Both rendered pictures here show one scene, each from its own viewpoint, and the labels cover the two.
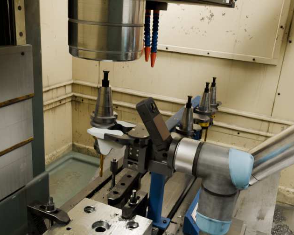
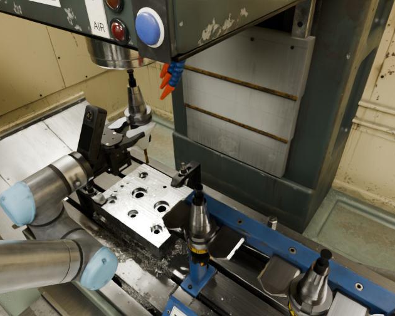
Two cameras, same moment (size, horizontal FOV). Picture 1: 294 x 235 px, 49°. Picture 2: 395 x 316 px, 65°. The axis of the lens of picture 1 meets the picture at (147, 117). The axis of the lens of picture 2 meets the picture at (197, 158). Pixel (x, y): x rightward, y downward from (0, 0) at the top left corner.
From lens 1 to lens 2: 114 cm
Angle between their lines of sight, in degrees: 90
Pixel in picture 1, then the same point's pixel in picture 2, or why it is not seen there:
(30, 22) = (340, 12)
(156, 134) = (81, 136)
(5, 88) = (263, 74)
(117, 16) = not seen: hidden behind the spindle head
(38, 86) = (328, 96)
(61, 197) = (358, 249)
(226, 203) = not seen: hidden behind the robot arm
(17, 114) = (274, 106)
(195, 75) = not seen: outside the picture
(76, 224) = (168, 191)
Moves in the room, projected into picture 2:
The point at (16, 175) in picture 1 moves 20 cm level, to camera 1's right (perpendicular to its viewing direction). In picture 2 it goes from (263, 157) to (256, 194)
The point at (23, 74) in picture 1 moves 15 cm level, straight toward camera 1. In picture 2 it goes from (288, 70) to (238, 74)
